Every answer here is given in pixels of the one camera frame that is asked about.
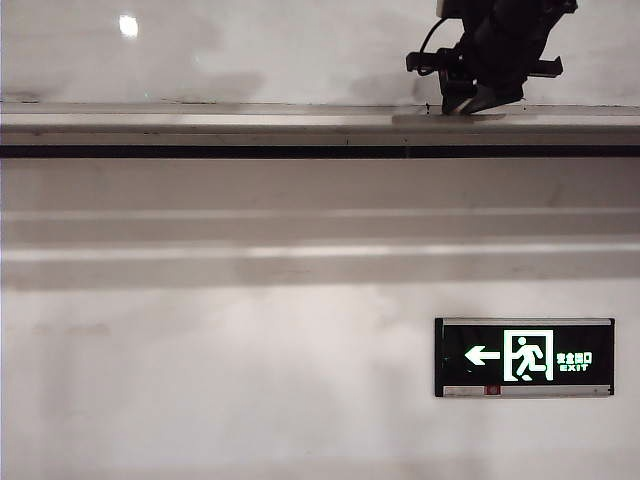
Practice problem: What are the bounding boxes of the white whiteboard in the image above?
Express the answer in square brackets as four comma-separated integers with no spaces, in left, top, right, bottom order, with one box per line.
[0,0,640,108]

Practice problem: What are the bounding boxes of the black cable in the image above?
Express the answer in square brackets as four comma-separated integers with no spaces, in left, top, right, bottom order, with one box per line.
[417,16,452,77]

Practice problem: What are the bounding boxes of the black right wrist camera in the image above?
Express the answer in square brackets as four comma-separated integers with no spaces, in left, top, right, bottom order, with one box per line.
[405,48,454,77]

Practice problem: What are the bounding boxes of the black green exit sign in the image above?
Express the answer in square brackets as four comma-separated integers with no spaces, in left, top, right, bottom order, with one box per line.
[433,316,617,399]

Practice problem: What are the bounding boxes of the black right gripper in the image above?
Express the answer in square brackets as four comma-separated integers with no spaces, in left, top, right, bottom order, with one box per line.
[438,0,580,116]

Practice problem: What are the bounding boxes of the aluminium whiteboard tray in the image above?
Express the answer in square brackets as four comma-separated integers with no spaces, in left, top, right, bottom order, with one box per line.
[0,101,640,161]

